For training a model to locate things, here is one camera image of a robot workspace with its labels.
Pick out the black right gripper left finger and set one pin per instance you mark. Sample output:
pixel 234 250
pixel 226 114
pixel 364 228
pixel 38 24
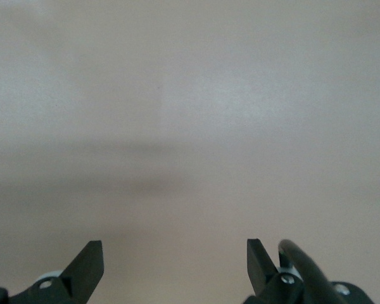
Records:
pixel 76 282

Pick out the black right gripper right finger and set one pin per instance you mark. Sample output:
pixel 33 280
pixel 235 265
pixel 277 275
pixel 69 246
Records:
pixel 266 285

